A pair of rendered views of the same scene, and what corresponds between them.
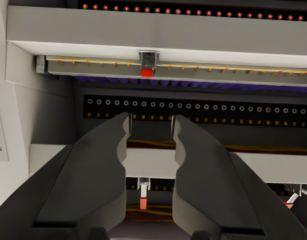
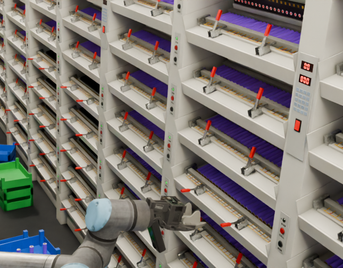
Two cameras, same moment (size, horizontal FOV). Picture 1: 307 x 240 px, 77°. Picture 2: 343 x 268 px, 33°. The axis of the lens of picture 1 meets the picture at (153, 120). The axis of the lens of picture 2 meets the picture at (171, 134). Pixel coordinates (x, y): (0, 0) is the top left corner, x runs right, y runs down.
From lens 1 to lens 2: 1.79 m
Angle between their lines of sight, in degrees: 70
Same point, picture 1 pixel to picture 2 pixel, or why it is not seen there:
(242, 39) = (216, 217)
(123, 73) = (254, 223)
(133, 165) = (245, 183)
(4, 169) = (284, 207)
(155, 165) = (239, 179)
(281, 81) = (214, 191)
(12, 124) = (275, 226)
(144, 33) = (236, 235)
